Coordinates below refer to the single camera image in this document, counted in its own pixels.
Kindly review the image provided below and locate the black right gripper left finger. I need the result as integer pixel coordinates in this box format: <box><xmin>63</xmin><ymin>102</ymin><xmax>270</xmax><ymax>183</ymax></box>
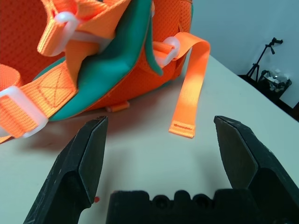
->
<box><xmin>23</xmin><ymin>116</ymin><xmax>108</xmax><ymax>224</ymax></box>

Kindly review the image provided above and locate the teal and orange backpack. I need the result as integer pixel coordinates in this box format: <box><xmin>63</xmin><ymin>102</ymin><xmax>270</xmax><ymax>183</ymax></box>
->
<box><xmin>0</xmin><ymin>0</ymin><xmax>211</xmax><ymax>144</ymax></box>

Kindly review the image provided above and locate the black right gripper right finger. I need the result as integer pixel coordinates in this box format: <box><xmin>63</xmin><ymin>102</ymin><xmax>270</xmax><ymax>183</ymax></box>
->
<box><xmin>214</xmin><ymin>115</ymin><xmax>299</xmax><ymax>224</ymax></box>

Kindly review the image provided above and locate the black tripod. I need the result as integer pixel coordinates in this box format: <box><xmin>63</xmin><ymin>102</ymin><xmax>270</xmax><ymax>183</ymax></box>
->
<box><xmin>246</xmin><ymin>37</ymin><xmax>284</xmax><ymax>82</ymax></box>

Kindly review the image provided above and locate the black bin with clutter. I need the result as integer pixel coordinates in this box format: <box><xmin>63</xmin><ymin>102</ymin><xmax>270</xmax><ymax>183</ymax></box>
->
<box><xmin>258</xmin><ymin>69</ymin><xmax>292</xmax><ymax>99</ymax></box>

